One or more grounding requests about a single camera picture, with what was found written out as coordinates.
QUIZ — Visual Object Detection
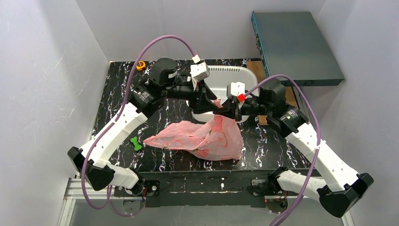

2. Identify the pink plastic bag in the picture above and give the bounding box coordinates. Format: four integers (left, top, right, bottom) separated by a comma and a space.
144, 114, 244, 161

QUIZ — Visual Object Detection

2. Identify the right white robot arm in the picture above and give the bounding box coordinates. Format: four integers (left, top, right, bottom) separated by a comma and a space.
218, 77, 374, 218

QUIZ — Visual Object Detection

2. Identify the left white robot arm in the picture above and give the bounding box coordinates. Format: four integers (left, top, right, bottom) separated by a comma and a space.
67, 58, 217, 191

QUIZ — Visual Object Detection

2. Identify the white plastic basin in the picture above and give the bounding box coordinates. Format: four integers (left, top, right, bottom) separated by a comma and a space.
185, 65, 259, 123

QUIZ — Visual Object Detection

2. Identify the wooden board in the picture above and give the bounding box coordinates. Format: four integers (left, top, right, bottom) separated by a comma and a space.
246, 61, 298, 125

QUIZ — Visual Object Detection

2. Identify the black marble mat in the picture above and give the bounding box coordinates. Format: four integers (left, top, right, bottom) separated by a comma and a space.
91, 58, 310, 172

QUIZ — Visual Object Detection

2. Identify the orange tape measure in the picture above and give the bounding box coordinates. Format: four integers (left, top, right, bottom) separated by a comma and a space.
136, 61, 146, 71

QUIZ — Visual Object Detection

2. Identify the green bone toy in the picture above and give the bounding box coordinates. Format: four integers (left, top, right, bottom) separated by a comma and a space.
129, 137, 142, 152

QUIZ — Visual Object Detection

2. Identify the grey metal box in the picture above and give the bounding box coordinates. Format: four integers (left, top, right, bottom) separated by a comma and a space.
251, 12, 344, 87

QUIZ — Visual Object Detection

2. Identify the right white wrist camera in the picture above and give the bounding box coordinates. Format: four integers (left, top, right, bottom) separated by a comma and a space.
227, 82, 246, 108

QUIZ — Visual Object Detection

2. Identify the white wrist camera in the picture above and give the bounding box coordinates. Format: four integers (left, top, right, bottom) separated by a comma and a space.
227, 82, 246, 108
190, 62, 210, 90

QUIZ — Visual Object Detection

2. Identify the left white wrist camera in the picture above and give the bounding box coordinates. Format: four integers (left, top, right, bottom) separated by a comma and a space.
190, 62, 210, 90

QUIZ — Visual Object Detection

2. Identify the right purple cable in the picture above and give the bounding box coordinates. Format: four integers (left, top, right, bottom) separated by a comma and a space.
238, 74, 322, 226

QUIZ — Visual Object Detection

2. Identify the purple cable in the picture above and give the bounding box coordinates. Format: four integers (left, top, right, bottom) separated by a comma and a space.
238, 74, 322, 226
81, 35, 201, 218

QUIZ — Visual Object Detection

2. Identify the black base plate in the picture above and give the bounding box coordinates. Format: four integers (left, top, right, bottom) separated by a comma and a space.
113, 168, 331, 209

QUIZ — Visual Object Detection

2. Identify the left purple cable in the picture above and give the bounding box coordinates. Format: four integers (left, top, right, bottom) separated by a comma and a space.
81, 35, 201, 218

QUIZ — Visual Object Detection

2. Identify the aluminium frame rail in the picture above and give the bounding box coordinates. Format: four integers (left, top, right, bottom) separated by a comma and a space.
58, 179, 355, 226

